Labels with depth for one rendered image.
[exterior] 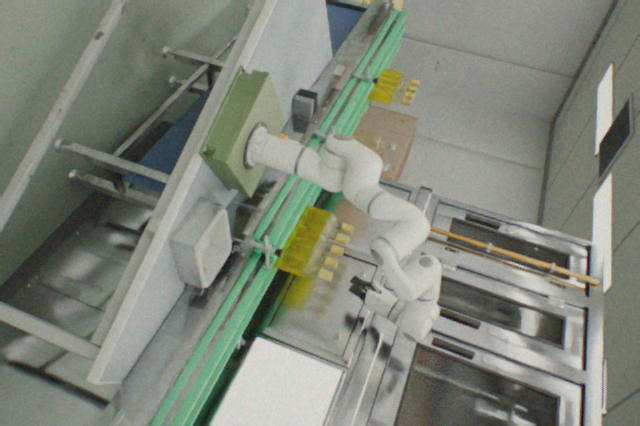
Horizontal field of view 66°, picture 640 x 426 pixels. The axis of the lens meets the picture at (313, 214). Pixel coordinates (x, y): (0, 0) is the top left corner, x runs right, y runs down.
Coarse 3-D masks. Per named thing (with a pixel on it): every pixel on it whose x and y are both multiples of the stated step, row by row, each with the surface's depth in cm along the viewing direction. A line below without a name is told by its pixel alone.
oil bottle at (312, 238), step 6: (294, 228) 183; (300, 228) 183; (294, 234) 181; (300, 234) 181; (306, 234) 181; (312, 234) 181; (318, 234) 181; (300, 240) 180; (306, 240) 179; (312, 240) 179; (318, 240) 179; (324, 240) 180; (318, 246) 179; (324, 246) 180
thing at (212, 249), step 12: (216, 216) 145; (216, 228) 156; (228, 228) 155; (204, 240) 158; (216, 240) 161; (228, 240) 159; (204, 252) 161; (216, 252) 162; (228, 252) 162; (204, 264) 158; (216, 264) 159; (204, 276) 148
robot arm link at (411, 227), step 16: (384, 192) 134; (368, 208) 134; (384, 208) 131; (400, 208) 130; (416, 208) 131; (400, 224) 132; (416, 224) 131; (400, 240) 129; (416, 240) 131; (400, 256) 130
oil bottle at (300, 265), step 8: (288, 256) 174; (296, 256) 174; (304, 256) 174; (280, 264) 174; (288, 264) 173; (296, 264) 172; (304, 264) 172; (312, 264) 173; (296, 272) 174; (304, 272) 172
